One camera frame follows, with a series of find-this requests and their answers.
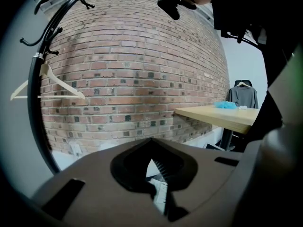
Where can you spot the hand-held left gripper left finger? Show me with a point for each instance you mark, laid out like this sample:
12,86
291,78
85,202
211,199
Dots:
90,185

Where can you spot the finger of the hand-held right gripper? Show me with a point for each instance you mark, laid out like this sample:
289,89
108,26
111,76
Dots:
267,124

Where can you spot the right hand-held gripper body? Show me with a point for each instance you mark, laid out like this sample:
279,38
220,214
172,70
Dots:
288,98

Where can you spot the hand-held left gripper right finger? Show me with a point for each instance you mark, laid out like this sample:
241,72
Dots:
213,169

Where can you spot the small white paper scrap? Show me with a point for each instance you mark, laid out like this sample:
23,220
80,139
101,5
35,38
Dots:
242,107

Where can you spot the blue fluffy duster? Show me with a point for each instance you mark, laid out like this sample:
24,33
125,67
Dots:
225,105

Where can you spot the grey package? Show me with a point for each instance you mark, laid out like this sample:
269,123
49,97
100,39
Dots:
159,197

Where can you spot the white round waste bin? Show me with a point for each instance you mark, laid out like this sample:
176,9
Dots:
152,172

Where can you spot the person's right forearm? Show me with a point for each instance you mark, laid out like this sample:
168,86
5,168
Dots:
277,63

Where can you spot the light wooden board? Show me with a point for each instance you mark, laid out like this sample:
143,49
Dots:
225,117

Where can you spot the black table leg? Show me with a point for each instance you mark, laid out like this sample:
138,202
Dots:
226,138

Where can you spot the grey garment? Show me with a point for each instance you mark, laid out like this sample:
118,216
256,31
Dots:
243,96

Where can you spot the wooden clothes hanger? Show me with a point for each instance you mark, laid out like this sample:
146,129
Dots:
242,84
64,81

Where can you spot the black coat rack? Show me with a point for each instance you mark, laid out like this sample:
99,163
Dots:
33,103

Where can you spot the white wall socket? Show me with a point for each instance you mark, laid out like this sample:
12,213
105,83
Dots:
75,149

